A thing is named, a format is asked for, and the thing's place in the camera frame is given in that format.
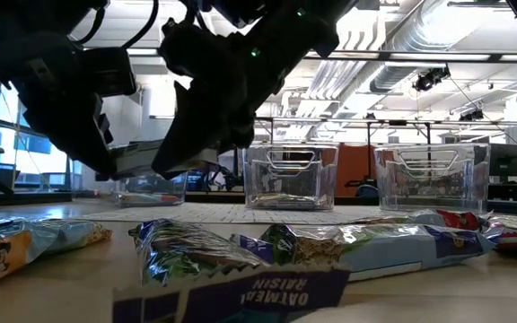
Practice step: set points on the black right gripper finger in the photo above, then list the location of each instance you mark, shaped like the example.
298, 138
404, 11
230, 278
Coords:
240, 125
191, 130

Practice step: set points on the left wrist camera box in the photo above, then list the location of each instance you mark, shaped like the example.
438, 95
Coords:
110, 72

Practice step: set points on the black background rig frame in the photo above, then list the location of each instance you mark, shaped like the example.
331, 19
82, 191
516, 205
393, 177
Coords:
397, 122

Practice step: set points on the grey woven placemat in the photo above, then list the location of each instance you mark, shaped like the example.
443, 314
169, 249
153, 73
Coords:
222, 213

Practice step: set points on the purple oatmeal raisin granola bar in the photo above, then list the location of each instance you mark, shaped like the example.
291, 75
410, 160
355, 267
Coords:
263, 296
397, 255
173, 251

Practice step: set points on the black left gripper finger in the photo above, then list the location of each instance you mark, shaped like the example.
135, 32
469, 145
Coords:
83, 143

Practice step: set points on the orange partition panel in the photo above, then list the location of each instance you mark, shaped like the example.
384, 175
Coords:
353, 170

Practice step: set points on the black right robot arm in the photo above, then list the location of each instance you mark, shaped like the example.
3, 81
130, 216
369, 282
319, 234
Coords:
312, 27

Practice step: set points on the black ceiling camera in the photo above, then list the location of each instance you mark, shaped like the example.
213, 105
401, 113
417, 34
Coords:
426, 81
471, 116

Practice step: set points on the black monitor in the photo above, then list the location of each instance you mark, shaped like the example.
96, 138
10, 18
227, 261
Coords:
505, 159

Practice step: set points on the clear plastic bin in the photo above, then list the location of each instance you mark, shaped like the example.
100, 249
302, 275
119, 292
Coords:
290, 175
433, 179
160, 184

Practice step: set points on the silver ventilation duct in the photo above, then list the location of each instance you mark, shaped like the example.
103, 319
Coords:
438, 27

